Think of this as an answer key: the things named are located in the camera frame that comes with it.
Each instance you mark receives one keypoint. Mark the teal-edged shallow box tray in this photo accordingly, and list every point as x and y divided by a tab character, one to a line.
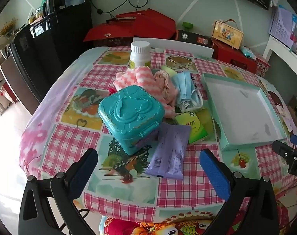
236	107

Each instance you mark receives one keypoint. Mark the flat red gift box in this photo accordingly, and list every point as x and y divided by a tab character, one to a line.
106	33

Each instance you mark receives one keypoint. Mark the dark floral box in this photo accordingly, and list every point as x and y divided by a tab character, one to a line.
119	41

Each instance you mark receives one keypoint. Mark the green plastic knob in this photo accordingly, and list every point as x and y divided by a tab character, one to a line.
187	25

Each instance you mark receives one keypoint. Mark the colourful fish print cushion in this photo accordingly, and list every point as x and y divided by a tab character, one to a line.
163	226

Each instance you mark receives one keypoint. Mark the teal plastic case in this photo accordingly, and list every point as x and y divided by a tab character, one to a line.
128	112

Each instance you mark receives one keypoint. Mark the green tissue pack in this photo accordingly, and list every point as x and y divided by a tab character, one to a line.
191	124
208	120

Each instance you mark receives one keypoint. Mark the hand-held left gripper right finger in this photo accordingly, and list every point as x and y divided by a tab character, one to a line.
214	173

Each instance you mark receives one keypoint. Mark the light green cloth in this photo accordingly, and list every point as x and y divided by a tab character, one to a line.
169	69

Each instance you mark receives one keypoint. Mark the red folded carton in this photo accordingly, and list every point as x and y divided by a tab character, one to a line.
153	24

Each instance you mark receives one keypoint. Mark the blue face mask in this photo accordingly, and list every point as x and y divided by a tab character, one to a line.
185	88

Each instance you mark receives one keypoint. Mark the red patterned box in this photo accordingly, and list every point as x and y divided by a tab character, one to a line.
262	64

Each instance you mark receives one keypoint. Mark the teal wipes pack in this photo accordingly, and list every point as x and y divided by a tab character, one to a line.
248	52

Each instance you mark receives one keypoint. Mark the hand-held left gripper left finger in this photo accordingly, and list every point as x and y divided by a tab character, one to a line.
82	173

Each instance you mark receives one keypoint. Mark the purple wipes packet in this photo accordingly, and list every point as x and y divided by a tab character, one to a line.
169	149

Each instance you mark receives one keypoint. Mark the white shelf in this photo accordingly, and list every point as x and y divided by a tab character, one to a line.
273	46

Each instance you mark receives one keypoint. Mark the pink floral scrunchie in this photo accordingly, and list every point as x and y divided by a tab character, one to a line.
164	83

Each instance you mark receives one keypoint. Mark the pink white striped towel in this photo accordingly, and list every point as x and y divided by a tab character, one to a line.
136	79

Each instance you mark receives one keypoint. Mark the white medicine bottle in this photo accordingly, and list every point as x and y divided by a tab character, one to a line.
139	55

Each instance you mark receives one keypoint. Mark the purple plastic basket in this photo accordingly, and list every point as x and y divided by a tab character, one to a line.
282	22

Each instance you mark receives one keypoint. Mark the yellow flowers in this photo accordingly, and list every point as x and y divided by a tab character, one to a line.
8	28

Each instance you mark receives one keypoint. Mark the black box with orange label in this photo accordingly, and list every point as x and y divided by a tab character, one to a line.
192	38

